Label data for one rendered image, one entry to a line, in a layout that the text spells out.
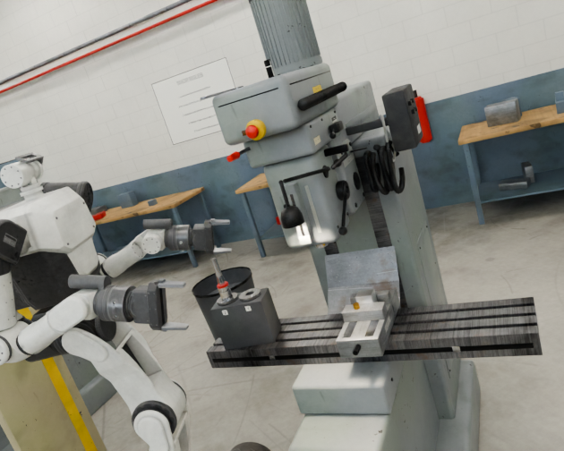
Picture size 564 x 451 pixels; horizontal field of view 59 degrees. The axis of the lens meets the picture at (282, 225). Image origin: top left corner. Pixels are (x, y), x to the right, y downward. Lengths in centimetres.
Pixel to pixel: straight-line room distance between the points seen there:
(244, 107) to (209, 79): 514
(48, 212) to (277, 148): 70
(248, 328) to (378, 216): 71
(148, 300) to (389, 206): 120
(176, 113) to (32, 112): 256
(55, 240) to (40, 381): 163
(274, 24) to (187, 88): 503
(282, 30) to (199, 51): 487
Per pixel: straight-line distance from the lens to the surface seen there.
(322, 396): 186
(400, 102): 183
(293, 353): 197
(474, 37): 580
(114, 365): 164
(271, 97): 150
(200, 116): 682
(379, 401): 180
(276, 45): 189
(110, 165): 791
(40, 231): 148
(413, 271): 221
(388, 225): 214
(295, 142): 160
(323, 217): 169
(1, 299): 145
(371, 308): 181
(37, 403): 303
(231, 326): 204
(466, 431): 255
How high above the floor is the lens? 186
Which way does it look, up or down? 15 degrees down
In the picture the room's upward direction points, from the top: 18 degrees counter-clockwise
